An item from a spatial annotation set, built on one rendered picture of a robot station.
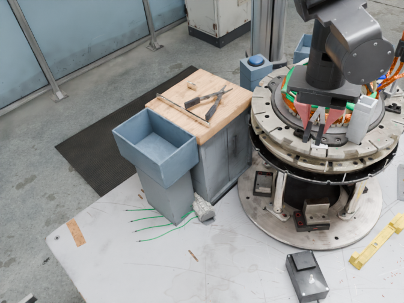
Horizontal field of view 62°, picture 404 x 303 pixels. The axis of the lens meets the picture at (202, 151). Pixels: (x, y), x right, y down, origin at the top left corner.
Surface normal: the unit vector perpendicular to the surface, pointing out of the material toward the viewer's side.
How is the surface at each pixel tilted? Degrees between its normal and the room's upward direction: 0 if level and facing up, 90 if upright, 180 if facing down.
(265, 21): 90
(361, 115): 90
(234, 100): 0
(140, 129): 90
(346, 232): 0
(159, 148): 0
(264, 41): 90
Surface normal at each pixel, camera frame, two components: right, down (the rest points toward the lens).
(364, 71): 0.09, 0.68
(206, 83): -0.09, -0.69
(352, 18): -0.43, -0.57
